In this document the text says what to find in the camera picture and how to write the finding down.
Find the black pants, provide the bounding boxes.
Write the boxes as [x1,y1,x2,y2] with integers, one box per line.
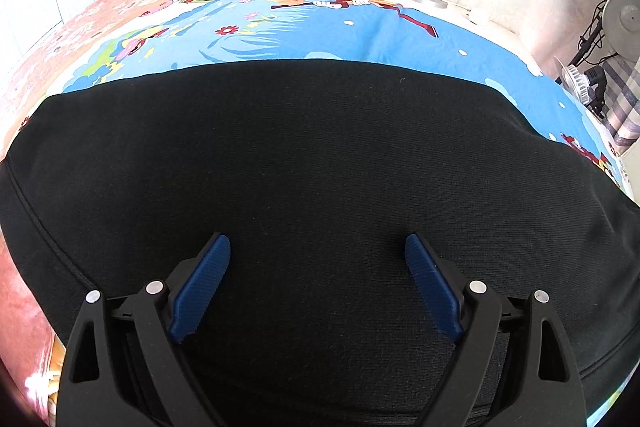
[0,58,640,427]

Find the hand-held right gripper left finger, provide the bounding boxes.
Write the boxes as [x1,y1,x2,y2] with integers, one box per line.
[56,233,232,427]

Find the pink floral bedsheet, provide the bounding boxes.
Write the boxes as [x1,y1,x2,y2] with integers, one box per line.
[0,0,241,427]

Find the white nightstand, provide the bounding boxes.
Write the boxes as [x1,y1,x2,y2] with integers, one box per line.
[360,0,533,58]

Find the small white fan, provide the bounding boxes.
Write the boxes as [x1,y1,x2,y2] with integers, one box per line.
[555,62,592,102]

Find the black stand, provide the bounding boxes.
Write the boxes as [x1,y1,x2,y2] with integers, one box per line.
[569,0,609,75]

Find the blue cartoon printed blanket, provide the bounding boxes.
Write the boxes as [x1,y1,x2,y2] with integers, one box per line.
[50,0,635,198]

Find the grey round desk lamp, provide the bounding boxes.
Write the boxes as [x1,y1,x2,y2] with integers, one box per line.
[600,0,640,58]

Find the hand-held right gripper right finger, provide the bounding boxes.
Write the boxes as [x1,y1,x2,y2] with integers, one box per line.
[404,233,586,427]

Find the white charger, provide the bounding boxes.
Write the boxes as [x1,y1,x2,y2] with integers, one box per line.
[461,3,492,26]

